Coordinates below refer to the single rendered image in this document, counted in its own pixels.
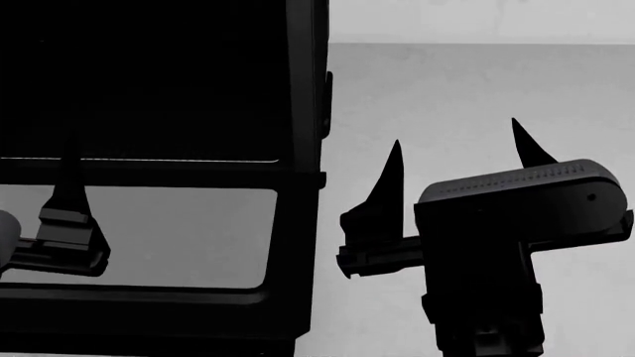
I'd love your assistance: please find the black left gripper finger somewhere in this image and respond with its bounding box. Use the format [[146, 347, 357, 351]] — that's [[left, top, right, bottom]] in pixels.
[[34, 127, 111, 279]]

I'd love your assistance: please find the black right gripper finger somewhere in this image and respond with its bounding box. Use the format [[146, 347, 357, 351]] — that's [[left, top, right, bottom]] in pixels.
[[338, 139, 407, 259], [510, 116, 561, 169]]

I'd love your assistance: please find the black toaster oven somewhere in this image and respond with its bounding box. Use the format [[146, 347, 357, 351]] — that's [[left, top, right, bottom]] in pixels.
[[0, 0, 334, 176]]

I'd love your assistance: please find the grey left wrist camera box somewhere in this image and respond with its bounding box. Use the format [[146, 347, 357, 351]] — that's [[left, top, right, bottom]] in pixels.
[[0, 209, 23, 270]]

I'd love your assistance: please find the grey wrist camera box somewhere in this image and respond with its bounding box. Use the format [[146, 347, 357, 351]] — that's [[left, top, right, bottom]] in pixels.
[[0, 209, 23, 270], [413, 158, 630, 247]]

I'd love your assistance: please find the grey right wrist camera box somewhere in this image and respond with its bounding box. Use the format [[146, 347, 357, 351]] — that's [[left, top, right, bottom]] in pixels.
[[413, 158, 630, 247]]

